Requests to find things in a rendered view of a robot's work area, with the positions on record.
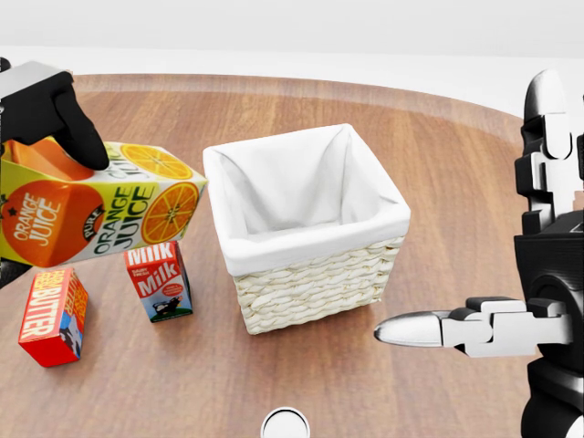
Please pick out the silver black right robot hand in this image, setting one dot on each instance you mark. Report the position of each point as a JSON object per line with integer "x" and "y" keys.
{"x": 552, "y": 274}

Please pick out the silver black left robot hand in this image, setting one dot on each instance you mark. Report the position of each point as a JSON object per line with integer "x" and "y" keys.
{"x": 55, "y": 109}

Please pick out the orange juice carton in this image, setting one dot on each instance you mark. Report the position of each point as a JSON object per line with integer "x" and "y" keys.
{"x": 114, "y": 214}

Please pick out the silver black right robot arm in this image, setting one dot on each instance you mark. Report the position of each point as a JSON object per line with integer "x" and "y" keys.
{"x": 554, "y": 401}

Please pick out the white-lined wicker basket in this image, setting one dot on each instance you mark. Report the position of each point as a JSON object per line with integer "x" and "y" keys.
{"x": 310, "y": 283}

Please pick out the red white milk carton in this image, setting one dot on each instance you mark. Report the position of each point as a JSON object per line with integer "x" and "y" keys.
{"x": 157, "y": 283}

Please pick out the red butter box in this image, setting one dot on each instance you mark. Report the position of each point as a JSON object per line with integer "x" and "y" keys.
{"x": 45, "y": 315}

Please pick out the small round silver disc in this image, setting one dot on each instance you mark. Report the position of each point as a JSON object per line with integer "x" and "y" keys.
{"x": 285, "y": 424}

